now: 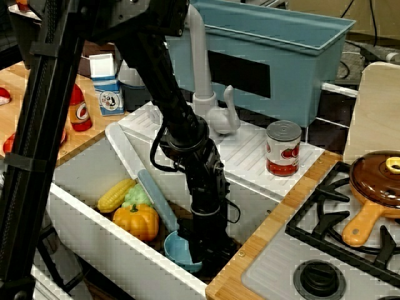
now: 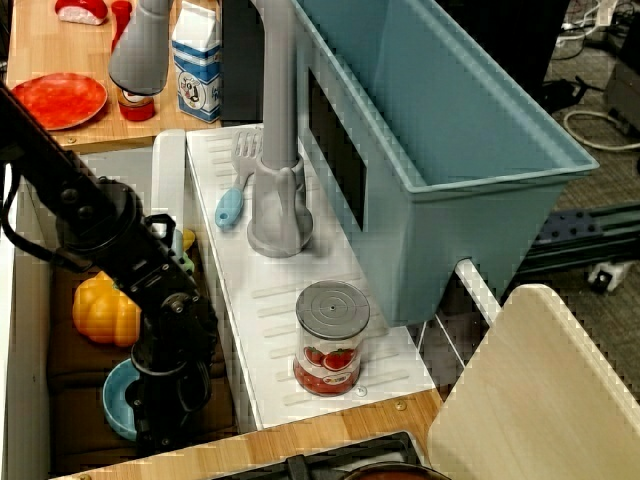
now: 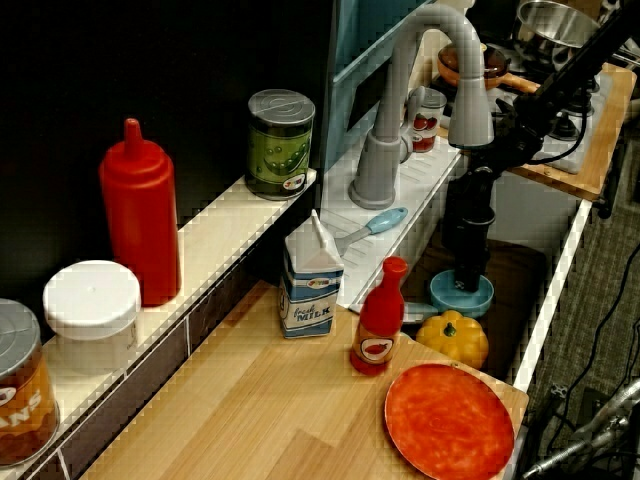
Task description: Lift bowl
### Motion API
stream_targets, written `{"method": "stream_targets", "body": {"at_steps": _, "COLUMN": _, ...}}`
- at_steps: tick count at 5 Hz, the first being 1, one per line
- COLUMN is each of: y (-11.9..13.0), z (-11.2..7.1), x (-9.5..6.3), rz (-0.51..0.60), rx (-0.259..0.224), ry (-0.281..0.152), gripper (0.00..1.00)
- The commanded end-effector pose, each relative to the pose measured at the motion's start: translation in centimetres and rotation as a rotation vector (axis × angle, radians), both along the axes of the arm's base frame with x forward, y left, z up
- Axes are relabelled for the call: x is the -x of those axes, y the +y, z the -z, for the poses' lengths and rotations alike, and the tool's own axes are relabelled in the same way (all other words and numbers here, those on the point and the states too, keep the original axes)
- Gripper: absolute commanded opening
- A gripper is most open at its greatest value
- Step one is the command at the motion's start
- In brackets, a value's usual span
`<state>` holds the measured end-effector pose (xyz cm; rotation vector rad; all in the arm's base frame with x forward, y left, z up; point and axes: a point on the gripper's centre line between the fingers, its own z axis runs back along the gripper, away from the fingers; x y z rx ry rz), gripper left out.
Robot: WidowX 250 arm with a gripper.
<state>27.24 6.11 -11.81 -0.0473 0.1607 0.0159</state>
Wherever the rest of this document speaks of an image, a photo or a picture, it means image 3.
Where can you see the yellow toy bell pepper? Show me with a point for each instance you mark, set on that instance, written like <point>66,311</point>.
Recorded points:
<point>452,340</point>

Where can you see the pale ledge shelf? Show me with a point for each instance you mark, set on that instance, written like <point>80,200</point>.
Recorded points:
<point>225,220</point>

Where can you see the tomato can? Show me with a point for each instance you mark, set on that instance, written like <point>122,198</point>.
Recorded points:
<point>429,120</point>

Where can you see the red ketchup squeeze bottle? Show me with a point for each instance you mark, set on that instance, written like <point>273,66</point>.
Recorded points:
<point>140,220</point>

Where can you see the orange pot with glass lid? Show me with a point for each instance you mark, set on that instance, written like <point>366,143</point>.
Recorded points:
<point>450,65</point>

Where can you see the white lidded jar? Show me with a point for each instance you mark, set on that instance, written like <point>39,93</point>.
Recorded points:
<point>92,315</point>

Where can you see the orange plate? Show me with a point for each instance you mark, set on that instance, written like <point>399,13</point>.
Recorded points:
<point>447,422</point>

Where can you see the metal stand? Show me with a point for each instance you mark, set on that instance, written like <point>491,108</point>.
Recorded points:
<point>595,430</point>

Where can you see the red hot sauce bottle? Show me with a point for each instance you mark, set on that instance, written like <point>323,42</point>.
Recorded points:
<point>380,325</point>

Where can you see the blue cabinet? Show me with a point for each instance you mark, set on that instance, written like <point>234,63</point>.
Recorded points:
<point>350,40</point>

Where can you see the small silver utensil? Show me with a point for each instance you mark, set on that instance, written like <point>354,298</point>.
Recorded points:
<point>417,312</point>

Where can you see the wooden stove board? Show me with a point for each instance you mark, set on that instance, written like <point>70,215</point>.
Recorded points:
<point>602,165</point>

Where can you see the green peas can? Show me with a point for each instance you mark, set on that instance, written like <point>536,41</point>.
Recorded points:
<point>280,150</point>

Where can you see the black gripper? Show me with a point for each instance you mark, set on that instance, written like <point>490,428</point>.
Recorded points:
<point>467,225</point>

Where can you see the white toy sink basin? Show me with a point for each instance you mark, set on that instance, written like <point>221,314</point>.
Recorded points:
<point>380,250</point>

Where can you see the blue bowl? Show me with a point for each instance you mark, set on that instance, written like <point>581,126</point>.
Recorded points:
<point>445,300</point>

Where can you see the orange beans can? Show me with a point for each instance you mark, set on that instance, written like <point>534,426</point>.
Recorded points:
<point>22,390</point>

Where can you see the toy milk carton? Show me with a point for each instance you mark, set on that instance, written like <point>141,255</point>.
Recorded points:
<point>310,295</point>

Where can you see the grey toy faucet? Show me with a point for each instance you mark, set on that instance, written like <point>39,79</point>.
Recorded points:
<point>430,75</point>

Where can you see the white toy stove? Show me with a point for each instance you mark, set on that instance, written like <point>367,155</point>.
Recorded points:
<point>570,155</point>

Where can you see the steel pot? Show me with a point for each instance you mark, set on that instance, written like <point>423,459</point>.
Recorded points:
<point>550,27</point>

